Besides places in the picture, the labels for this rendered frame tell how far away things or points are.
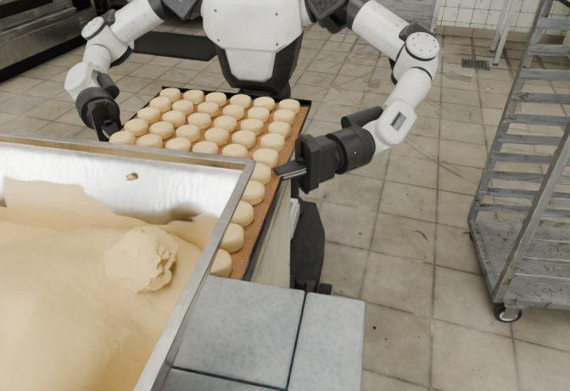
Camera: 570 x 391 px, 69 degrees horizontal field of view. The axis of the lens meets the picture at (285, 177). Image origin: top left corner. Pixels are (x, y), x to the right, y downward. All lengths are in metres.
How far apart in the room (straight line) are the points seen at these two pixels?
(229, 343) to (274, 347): 0.03
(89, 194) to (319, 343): 0.19
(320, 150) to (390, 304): 1.19
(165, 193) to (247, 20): 0.92
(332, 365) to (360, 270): 1.67
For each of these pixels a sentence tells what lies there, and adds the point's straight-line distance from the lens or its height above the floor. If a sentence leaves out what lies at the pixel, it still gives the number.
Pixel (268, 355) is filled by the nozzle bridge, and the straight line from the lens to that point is 0.33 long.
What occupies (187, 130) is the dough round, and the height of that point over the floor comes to 1.02.
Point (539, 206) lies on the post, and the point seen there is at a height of 0.60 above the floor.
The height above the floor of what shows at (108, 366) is 1.28.
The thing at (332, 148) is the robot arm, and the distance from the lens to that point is 0.81.
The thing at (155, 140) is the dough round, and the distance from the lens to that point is 0.90.
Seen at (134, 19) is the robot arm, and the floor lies 1.12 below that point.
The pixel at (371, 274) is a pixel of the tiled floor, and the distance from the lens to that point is 1.97.
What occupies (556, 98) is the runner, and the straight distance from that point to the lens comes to 1.90.
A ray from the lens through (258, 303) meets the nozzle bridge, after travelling 0.35.
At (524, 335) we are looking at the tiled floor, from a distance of 1.98.
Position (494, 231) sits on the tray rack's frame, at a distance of 2.14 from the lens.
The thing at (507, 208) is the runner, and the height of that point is 0.24.
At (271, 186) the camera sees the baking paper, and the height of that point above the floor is 1.00.
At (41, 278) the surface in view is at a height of 1.29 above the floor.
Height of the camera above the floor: 1.46
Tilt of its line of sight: 36 degrees down
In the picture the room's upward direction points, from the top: straight up
